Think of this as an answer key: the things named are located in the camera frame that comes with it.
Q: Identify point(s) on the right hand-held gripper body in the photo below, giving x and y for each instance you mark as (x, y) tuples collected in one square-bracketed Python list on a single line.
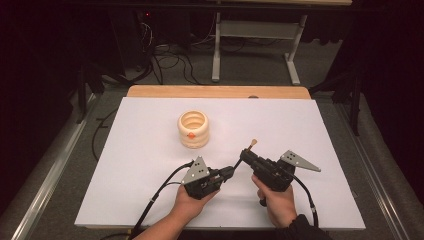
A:
[(273, 175)]

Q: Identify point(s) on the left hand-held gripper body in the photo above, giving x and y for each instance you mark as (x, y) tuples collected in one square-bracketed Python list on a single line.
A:
[(196, 173)]

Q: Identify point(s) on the person's right hand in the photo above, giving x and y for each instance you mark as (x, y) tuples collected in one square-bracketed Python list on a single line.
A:
[(278, 206)]

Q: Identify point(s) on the person's left hand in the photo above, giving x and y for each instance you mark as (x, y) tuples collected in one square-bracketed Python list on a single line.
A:
[(190, 206)]

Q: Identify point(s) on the cream ribbed brush holder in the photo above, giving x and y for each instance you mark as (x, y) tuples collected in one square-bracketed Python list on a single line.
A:
[(193, 138)]

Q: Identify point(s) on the white board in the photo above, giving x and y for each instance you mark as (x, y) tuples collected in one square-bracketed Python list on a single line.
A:
[(283, 123)]

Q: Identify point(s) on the wooden table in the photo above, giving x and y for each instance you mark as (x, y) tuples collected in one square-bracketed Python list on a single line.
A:
[(200, 91)]

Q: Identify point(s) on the black stand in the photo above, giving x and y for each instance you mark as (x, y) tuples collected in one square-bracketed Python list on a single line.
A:
[(81, 96), (355, 103)]

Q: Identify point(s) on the aluminium floor rail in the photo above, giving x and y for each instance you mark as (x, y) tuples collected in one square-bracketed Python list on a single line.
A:
[(50, 176), (373, 173)]

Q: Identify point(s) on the white metal desk frame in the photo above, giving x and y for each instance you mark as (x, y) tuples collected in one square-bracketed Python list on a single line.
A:
[(256, 30)]

